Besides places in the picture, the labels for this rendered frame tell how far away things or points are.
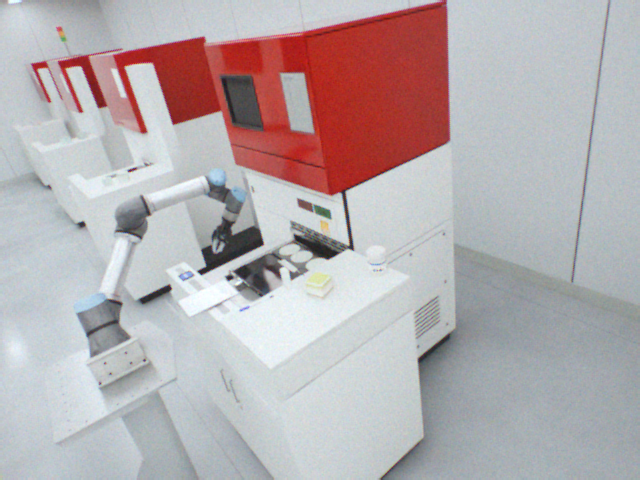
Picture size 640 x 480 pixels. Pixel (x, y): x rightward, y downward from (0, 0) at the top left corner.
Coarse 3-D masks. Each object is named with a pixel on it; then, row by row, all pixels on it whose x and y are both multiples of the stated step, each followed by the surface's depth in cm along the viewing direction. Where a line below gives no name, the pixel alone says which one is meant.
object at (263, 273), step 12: (276, 252) 207; (312, 252) 202; (252, 264) 201; (264, 264) 199; (276, 264) 197; (300, 264) 194; (240, 276) 193; (252, 276) 191; (264, 276) 190; (276, 276) 188; (264, 288) 181; (276, 288) 180
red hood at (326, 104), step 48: (240, 48) 179; (288, 48) 154; (336, 48) 154; (384, 48) 167; (432, 48) 183; (240, 96) 197; (288, 96) 166; (336, 96) 160; (384, 96) 174; (432, 96) 191; (240, 144) 216; (288, 144) 181; (336, 144) 166; (384, 144) 182; (432, 144) 200; (336, 192) 173
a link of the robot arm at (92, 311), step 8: (88, 296) 162; (96, 296) 162; (104, 296) 166; (80, 304) 160; (88, 304) 160; (96, 304) 161; (104, 304) 163; (80, 312) 160; (88, 312) 159; (96, 312) 160; (104, 312) 161; (112, 312) 165; (80, 320) 160; (88, 320) 159; (96, 320) 159; (104, 320) 160; (112, 320) 162; (88, 328) 159
